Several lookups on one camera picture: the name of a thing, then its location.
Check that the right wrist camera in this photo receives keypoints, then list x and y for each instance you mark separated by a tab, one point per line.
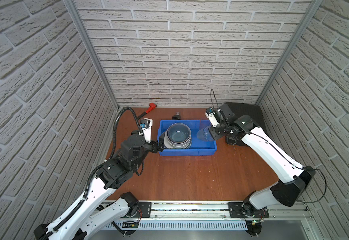
222	114

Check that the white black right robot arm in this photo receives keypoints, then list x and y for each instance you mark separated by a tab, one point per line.
293	176

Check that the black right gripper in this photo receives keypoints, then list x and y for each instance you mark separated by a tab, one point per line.
212	130

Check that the left robot arm base plate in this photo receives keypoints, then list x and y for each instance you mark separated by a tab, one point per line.
140	210

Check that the right robot arm base plate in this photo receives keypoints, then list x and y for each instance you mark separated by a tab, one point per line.
245	210

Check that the small grey black device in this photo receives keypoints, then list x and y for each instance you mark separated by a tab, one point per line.
176	116

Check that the light green ceramic bowl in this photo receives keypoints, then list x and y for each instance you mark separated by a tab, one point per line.
169	144

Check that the aluminium mounting rail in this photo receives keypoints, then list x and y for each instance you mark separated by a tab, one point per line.
186	210

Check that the red black hand tool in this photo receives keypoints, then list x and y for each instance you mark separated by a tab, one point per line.
151	107

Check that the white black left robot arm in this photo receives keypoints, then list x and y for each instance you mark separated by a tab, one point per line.
102	182

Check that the dark blue ceramic bowl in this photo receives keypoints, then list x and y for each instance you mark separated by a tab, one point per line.
179	128

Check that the black plastic tool case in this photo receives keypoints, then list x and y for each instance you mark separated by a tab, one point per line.
253	111

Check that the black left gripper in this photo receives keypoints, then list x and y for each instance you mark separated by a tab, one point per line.
159	145

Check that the lilac ceramic bowl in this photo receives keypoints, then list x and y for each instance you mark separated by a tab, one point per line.
177	141

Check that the blue plastic bin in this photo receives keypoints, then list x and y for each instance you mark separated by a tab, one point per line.
198	147

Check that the frosted tall plastic tumbler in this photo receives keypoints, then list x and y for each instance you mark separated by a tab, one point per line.
205	135

